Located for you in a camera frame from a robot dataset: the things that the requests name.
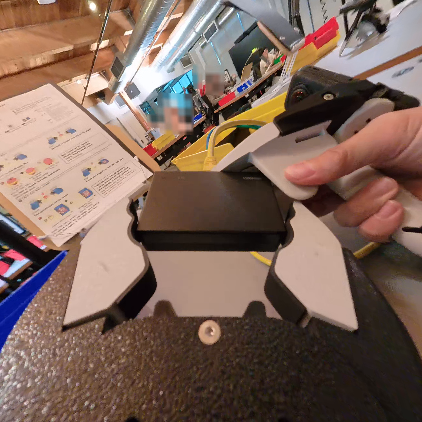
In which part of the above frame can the person's right hand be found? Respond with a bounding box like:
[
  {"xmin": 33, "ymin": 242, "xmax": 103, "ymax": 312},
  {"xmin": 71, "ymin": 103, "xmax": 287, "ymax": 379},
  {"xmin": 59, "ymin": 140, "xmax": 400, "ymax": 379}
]
[{"xmin": 284, "ymin": 106, "xmax": 422, "ymax": 243}]

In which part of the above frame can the red plastic bin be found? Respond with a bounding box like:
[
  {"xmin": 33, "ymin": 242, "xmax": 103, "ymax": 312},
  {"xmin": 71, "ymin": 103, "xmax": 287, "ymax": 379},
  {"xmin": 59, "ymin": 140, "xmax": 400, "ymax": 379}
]
[{"xmin": 303, "ymin": 16, "xmax": 340, "ymax": 50}]

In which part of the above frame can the yellow ethernet cable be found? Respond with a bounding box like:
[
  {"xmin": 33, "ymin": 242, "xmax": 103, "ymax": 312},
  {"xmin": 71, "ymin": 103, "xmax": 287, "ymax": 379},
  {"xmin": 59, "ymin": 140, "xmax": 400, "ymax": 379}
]
[{"xmin": 203, "ymin": 120, "xmax": 380, "ymax": 266}]

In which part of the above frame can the large yellow plastic bin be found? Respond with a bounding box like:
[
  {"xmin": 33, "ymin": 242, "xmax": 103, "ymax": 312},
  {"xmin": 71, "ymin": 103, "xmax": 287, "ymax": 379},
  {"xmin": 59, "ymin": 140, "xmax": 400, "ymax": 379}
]
[{"xmin": 171, "ymin": 92, "xmax": 288, "ymax": 172}]

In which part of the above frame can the small yellow plastic bin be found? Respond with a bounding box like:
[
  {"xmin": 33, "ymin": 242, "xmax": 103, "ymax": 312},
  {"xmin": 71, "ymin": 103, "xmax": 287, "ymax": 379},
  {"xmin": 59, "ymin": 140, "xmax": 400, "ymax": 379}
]
[{"xmin": 286, "ymin": 31, "xmax": 342, "ymax": 70}]

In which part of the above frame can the black monitor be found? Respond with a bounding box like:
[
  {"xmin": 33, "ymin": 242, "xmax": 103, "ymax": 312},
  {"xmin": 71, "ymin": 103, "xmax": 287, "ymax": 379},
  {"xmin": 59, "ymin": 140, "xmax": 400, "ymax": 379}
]
[{"xmin": 228, "ymin": 21, "xmax": 285, "ymax": 80}]

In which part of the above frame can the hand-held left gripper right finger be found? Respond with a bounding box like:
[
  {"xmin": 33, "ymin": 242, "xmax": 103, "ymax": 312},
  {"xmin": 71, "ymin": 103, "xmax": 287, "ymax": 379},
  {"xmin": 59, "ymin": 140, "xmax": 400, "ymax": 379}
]
[{"xmin": 264, "ymin": 201, "xmax": 359, "ymax": 332}]

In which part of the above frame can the blue plastic bin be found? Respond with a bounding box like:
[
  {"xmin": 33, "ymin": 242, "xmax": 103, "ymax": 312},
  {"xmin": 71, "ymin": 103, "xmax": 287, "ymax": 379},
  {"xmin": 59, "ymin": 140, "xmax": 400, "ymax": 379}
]
[{"xmin": 0, "ymin": 251, "xmax": 68, "ymax": 350}]

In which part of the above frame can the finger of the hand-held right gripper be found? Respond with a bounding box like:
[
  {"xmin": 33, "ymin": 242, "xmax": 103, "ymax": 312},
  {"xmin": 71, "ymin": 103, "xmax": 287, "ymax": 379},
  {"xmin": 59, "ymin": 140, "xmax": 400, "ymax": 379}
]
[
  {"xmin": 247, "ymin": 129, "xmax": 337, "ymax": 200},
  {"xmin": 211, "ymin": 123, "xmax": 281, "ymax": 173}
]

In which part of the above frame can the printed instruction sheet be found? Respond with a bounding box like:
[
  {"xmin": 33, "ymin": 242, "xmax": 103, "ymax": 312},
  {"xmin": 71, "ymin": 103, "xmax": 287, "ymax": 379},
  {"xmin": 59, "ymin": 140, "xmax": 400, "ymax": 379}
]
[{"xmin": 0, "ymin": 83, "xmax": 153, "ymax": 247}]

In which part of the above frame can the black bin divider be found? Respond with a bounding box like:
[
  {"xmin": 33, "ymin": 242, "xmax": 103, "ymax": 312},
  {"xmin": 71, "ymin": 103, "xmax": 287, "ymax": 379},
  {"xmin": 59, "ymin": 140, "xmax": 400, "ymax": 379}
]
[{"xmin": 232, "ymin": 127, "xmax": 255, "ymax": 153}]

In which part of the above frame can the silver ventilation duct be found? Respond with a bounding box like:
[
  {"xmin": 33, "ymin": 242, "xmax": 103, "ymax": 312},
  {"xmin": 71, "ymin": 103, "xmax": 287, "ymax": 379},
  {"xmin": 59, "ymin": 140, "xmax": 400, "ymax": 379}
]
[{"xmin": 109, "ymin": 0, "xmax": 231, "ymax": 93}]

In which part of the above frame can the black ethernet port block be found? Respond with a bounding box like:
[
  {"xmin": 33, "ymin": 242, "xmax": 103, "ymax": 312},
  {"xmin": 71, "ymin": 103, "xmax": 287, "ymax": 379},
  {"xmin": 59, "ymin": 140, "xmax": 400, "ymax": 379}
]
[{"xmin": 136, "ymin": 171, "xmax": 291, "ymax": 253}]

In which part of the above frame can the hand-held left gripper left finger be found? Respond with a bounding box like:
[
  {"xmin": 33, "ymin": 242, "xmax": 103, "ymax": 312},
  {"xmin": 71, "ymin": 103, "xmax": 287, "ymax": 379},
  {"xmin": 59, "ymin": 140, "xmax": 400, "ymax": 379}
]
[{"xmin": 62, "ymin": 198, "xmax": 157, "ymax": 332}]

